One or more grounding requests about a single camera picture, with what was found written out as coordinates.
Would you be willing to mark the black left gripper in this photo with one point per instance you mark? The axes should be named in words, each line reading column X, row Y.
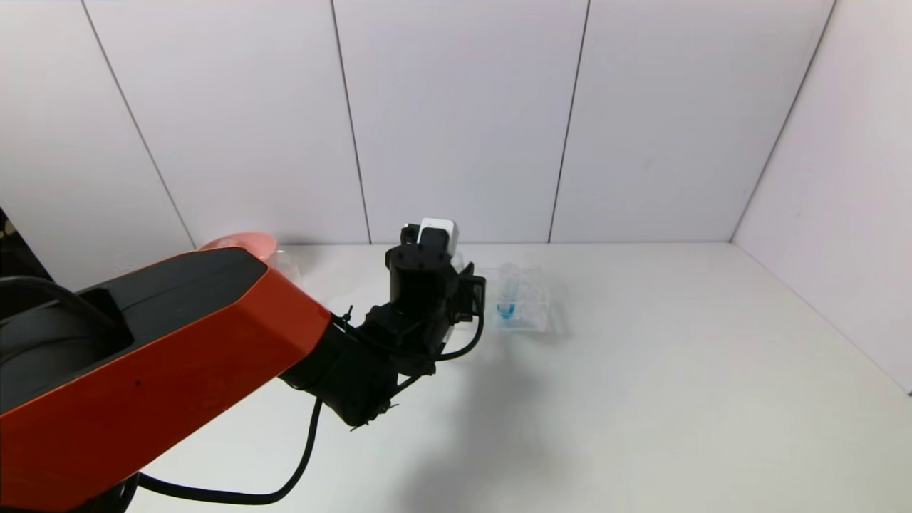
column 422, row 281

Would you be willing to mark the black and orange left arm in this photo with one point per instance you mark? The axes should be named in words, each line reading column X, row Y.
column 142, row 370

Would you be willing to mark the test tube with blue pigment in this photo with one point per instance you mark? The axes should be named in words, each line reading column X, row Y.
column 506, row 306

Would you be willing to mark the clear acrylic tube rack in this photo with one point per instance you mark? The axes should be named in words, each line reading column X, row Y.
column 534, row 299

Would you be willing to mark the clear glass beaker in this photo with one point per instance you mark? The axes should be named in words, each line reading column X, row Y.
column 291, row 265

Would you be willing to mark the pink plastic bowl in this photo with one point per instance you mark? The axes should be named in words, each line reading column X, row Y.
column 246, row 242

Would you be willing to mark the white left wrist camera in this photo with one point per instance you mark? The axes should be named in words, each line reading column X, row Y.
column 440, row 231

